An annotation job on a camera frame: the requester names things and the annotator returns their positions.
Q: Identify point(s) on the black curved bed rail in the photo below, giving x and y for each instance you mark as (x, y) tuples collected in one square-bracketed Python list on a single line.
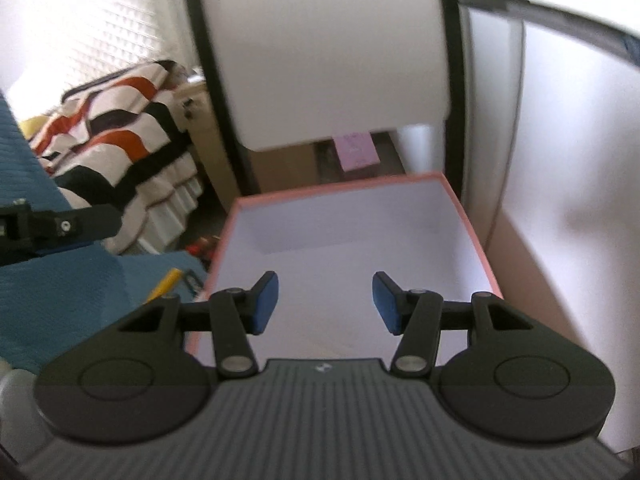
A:
[(560, 12)]

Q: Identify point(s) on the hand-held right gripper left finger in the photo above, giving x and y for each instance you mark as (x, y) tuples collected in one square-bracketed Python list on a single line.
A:
[(263, 305)]

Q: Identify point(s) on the striped blanket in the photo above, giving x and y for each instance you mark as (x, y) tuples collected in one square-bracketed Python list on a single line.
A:
[(125, 130)]

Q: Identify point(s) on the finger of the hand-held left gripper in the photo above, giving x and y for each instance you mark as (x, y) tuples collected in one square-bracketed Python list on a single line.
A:
[(85, 225)]

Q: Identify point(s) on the yellow pen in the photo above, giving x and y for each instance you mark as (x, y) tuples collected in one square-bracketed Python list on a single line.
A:
[(164, 286)]

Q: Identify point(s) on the small pink box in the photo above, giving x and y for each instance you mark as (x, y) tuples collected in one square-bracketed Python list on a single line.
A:
[(356, 152)]

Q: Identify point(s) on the red carabiner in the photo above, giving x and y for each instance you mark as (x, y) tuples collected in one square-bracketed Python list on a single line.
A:
[(201, 249)]

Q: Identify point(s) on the wooden nightstand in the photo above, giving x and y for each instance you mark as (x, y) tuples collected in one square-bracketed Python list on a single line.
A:
[(210, 150)]

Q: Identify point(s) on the teal quilted blanket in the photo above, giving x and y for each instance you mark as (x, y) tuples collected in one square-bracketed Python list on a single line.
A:
[(60, 290)]

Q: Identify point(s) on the white quilted headboard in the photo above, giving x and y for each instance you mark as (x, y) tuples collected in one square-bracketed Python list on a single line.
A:
[(115, 30)]

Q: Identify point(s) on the yellow pillow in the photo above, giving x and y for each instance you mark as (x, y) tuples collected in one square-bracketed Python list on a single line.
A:
[(34, 126)]

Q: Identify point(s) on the pink cardboard box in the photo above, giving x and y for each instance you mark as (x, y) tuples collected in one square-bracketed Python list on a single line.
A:
[(340, 240)]

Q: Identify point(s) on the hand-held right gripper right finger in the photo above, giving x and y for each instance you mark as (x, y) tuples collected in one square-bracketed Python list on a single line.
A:
[(386, 305)]

